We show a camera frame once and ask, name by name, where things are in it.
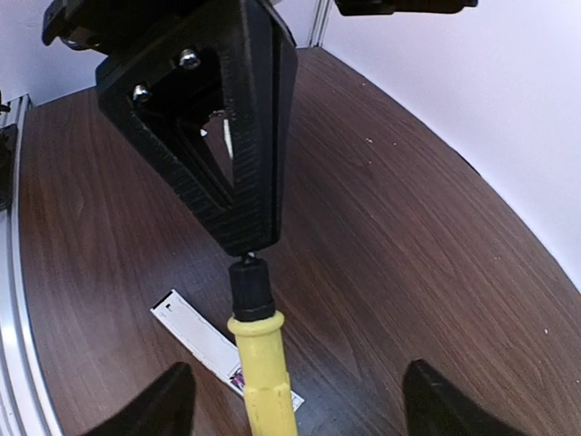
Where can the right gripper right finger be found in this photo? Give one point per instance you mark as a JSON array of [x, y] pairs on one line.
[[435, 406]]

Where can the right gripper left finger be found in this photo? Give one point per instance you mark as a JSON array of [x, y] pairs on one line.
[[165, 407]]

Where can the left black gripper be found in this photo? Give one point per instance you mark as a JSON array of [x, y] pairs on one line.
[[188, 111]]

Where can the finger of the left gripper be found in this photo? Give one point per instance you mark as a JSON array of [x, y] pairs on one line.
[[259, 65]]

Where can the white remote control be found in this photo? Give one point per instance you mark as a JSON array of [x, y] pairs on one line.
[[204, 342]]

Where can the yellow handled screwdriver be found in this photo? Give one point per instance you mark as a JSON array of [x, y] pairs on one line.
[[256, 325]]

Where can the left aluminium frame post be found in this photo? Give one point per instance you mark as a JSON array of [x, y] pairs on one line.
[[319, 23]]

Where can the front aluminium rail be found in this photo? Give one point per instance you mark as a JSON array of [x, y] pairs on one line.
[[26, 406]]

